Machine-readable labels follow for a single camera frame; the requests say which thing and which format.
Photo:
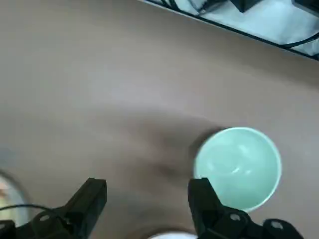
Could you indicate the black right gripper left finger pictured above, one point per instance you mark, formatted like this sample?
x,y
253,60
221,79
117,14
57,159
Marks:
x,y
84,206

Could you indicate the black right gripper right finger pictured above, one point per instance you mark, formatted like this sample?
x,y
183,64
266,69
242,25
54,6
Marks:
x,y
204,204

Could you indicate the pale green bowl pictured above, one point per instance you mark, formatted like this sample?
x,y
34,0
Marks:
x,y
239,164

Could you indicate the pale pinkish round plate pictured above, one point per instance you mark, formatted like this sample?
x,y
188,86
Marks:
x,y
172,235

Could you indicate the white round plate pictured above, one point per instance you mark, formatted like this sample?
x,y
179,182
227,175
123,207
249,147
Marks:
x,y
10,211

